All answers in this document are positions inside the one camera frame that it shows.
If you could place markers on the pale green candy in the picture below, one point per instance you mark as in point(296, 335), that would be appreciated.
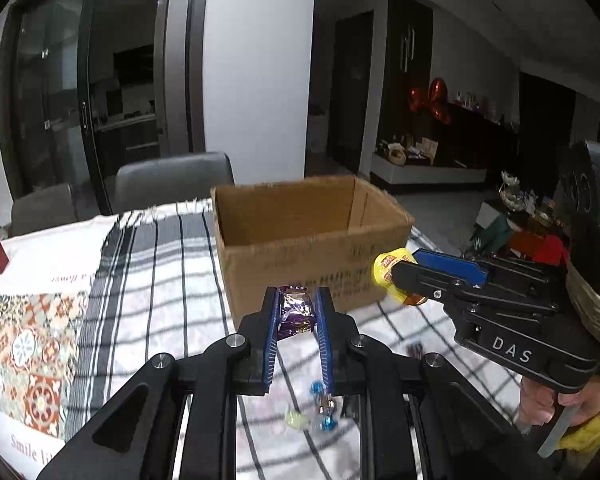
point(296, 420)

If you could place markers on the person right hand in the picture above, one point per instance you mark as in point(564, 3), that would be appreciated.
point(538, 403)

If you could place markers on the brown cardboard box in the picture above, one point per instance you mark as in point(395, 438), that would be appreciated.
point(316, 232)

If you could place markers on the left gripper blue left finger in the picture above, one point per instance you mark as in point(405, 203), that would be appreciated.
point(247, 357)

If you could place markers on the patterned table mat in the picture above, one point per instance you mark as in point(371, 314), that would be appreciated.
point(38, 357)

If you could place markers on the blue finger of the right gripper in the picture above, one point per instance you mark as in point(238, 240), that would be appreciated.
point(467, 270)
point(416, 284)

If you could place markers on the blue wrapped candy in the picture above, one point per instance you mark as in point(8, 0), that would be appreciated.
point(325, 407)

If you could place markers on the red wrapped candy packet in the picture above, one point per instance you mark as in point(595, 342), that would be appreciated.
point(415, 350)

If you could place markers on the purple candy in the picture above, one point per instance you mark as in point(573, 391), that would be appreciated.
point(295, 312)

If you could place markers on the white low tv cabinet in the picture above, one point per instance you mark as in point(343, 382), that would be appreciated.
point(417, 175)

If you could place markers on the grey dining chair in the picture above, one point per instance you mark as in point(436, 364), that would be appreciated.
point(170, 180)
point(42, 210)

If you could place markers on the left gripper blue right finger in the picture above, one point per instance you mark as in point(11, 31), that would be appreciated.
point(351, 361)

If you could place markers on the red balloons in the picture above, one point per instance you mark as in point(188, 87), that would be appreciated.
point(435, 100)

